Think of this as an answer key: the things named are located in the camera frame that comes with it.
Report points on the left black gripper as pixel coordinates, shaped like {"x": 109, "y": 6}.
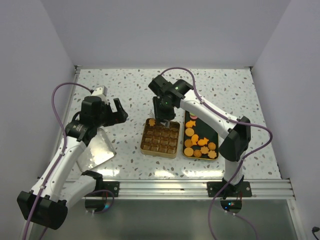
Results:
{"x": 115, "y": 117}

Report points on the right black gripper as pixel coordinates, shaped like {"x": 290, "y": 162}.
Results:
{"x": 159, "y": 115}

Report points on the fish cookie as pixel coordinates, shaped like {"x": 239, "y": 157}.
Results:
{"x": 190, "y": 124}
{"x": 195, "y": 139}
{"x": 202, "y": 142}

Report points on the silver metal tongs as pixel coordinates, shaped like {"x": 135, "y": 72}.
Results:
{"x": 164, "y": 123}

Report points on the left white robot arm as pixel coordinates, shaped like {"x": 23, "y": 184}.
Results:
{"x": 47, "y": 203}

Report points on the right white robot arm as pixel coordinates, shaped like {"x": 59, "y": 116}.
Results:
{"x": 235, "y": 132}

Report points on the pink macaron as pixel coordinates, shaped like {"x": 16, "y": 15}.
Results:
{"x": 192, "y": 116}

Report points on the gold cookie tin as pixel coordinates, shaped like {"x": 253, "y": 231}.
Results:
{"x": 160, "y": 141}

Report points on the silver tin lid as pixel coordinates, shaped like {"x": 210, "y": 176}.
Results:
{"x": 99, "y": 151}

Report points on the green cookie tray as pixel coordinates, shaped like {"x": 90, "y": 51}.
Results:
{"x": 203, "y": 131}

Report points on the bottom large round cookie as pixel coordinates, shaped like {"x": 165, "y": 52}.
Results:
{"x": 188, "y": 151}

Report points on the swirl butter cookie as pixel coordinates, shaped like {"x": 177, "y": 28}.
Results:
{"x": 197, "y": 153}

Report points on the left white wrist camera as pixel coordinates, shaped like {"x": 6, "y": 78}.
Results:
{"x": 100, "y": 95}

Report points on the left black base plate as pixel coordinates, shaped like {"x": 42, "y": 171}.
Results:
{"x": 112, "y": 186}

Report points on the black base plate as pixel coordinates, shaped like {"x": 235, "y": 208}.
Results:
{"x": 242, "y": 189}
{"x": 112, "y": 186}

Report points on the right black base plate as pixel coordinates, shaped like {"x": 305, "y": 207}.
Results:
{"x": 242, "y": 189}

